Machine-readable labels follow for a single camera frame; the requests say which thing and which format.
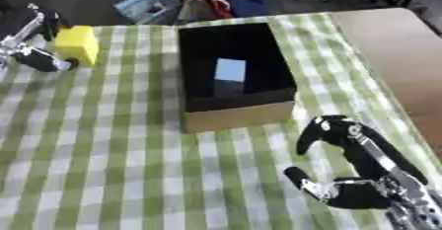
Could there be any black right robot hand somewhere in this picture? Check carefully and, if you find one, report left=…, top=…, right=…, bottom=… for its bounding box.
left=283, top=115, right=430, bottom=210

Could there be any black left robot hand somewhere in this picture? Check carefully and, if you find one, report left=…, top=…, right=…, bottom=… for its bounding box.
left=0, top=3, right=82, bottom=73

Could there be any yellow block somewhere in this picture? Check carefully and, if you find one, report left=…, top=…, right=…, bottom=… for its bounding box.
left=53, top=25, right=101, bottom=66

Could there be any tan cardboard box black inside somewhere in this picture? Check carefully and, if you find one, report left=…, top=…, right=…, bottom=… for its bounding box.
left=176, top=22, right=299, bottom=134

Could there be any light blue basket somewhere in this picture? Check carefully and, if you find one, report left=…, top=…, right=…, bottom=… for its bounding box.
left=111, top=0, right=184, bottom=26

